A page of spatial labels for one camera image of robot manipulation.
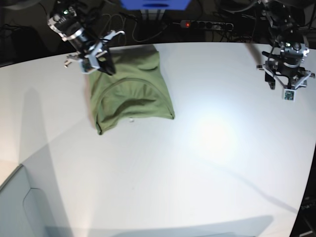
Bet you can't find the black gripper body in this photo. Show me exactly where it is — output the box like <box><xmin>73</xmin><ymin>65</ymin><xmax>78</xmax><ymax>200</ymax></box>
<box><xmin>276</xmin><ymin>58</ymin><xmax>301</xmax><ymax>78</ymax></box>
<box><xmin>69</xmin><ymin>31</ymin><xmax>98</xmax><ymax>52</ymax></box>

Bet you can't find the green T-shirt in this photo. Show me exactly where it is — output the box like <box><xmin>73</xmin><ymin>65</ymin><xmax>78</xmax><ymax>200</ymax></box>
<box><xmin>88</xmin><ymin>45</ymin><xmax>175</xmax><ymax>135</ymax></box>

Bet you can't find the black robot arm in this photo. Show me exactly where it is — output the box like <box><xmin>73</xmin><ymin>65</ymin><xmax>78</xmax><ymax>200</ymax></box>
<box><xmin>47</xmin><ymin>0</ymin><xmax>303</xmax><ymax>75</ymax></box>
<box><xmin>58</xmin><ymin>0</ymin><xmax>314</xmax><ymax>92</ymax></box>

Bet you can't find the blue box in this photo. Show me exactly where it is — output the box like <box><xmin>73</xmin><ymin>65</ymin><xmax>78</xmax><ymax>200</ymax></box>
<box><xmin>120</xmin><ymin>0</ymin><xmax>190</xmax><ymax>10</ymax></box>

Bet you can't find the black power strip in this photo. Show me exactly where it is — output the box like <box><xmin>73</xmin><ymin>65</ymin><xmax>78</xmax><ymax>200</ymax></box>
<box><xmin>180</xmin><ymin>20</ymin><xmax>234</xmax><ymax>32</ymax></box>

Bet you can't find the grey plastic bin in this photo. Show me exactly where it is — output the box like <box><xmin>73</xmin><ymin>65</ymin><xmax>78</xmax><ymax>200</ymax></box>
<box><xmin>0</xmin><ymin>165</ymin><xmax>73</xmax><ymax>237</ymax></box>

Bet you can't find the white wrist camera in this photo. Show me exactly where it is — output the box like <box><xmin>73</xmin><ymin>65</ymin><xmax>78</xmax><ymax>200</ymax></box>
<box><xmin>64</xmin><ymin>29</ymin><xmax>125</xmax><ymax>74</ymax></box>
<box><xmin>256</xmin><ymin>64</ymin><xmax>316</xmax><ymax>102</ymax></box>

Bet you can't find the yellow-green cable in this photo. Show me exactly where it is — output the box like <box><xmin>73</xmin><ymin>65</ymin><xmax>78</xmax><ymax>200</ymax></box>
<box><xmin>98</xmin><ymin>13</ymin><xmax>168</xmax><ymax>45</ymax></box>

